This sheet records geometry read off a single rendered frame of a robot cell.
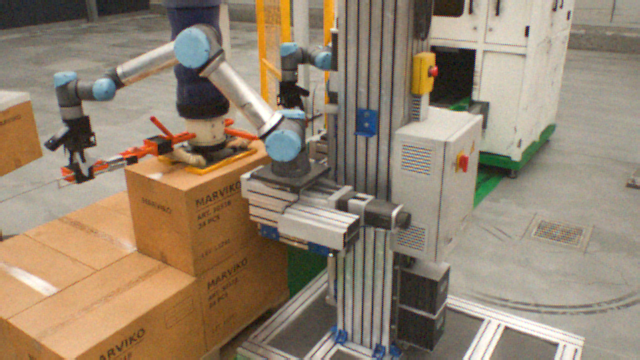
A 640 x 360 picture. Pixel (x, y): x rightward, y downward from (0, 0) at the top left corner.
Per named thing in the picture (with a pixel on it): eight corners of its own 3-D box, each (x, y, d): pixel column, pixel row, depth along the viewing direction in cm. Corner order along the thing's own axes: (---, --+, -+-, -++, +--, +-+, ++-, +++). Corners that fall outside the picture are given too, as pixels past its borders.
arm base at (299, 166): (318, 166, 211) (318, 142, 207) (296, 180, 199) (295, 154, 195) (286, 159, 218) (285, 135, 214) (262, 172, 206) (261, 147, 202)
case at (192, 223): (231, 202, 296) (225, 131, 280) (288, 223, 274) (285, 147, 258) (136, 248, 253) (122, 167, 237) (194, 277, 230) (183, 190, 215)
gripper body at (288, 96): (276, 107, 243) (275, 80, 238) (289, 103, 249) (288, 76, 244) (289, 110, 239) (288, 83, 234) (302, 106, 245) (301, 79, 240)
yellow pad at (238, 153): (242, 148, 258) (241, 138, 256) (258, 152, 252) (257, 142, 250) (184, 171, 233) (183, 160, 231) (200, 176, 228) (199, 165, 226)
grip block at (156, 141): (160, 146, 232) (158, 133, 229) (175, 151, 226) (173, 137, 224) (143, 152, 226) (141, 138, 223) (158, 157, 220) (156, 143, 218)
